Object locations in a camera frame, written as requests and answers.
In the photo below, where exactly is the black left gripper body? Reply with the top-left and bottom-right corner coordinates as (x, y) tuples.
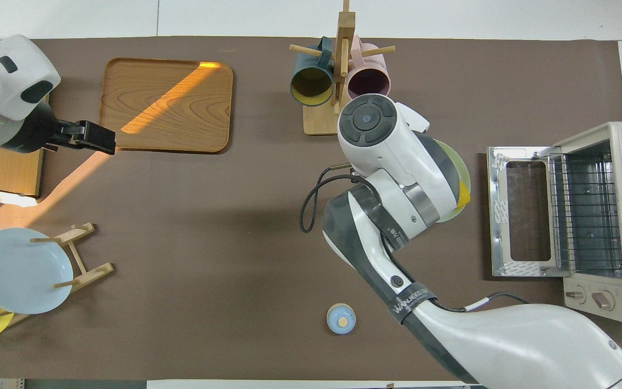
(46, 120), (116, 156)

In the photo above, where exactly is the wooden serving tray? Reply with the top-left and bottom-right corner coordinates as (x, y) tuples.
(98, 58), (234, 154)

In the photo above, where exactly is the brown table mat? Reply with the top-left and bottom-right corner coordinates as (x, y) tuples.
(0, 37), (622, 381)

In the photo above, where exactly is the pale green plate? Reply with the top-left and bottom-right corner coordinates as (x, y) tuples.
(432, 139), (472, 223)

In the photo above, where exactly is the pink mug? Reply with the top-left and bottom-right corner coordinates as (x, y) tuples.
(347, 36), (391, 101)

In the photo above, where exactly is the dark blue mug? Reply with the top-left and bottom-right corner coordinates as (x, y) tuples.
(290, 37), (335, 107)

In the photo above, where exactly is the metal oven wire rack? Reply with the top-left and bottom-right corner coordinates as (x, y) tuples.
(549, 154), (622, 265)

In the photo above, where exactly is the glass oven door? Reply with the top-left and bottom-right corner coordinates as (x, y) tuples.
(487, 146), (564, 278)

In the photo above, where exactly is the wooden plate rack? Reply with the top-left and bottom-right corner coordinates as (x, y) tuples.
(0, 222), (115, 327)

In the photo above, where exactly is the light blue plate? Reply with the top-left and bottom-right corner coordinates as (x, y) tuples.
(0, 227), (74, 315)

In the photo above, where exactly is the wooden mug rack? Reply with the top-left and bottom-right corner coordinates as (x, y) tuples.
(289, 0), (396, 136)

